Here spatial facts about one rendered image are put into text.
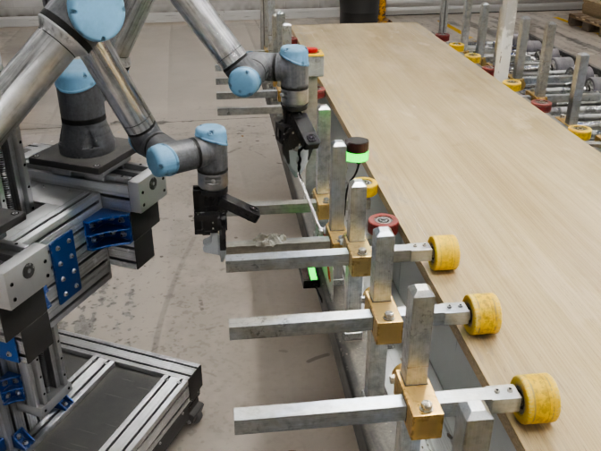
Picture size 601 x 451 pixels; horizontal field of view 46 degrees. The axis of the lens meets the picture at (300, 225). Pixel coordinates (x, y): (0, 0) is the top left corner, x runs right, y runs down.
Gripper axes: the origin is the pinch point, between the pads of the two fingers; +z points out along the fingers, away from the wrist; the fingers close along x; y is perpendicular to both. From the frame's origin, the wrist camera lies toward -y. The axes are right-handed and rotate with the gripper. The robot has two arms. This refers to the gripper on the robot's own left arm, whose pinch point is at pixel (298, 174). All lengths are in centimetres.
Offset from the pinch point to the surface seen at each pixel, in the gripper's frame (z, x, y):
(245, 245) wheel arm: 9.3, 23.5, -16.5
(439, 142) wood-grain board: 5, -61, 14
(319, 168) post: 0.8, -8.2, 2.3
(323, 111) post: -16.4, -9.0, 2.1
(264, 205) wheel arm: 9.9, 8.7, 4.6
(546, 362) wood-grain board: 5, -6, -91
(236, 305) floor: 96, -11, 82
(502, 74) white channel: 4, -137, 69
